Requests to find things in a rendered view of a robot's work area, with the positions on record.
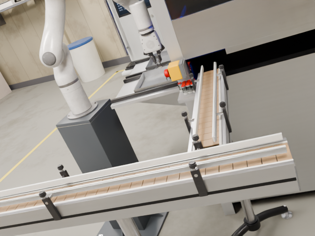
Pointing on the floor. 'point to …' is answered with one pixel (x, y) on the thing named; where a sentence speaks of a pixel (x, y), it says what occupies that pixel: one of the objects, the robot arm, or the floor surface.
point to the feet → (251, 226)
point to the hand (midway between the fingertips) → (157, 59)
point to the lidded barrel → (86, 59)
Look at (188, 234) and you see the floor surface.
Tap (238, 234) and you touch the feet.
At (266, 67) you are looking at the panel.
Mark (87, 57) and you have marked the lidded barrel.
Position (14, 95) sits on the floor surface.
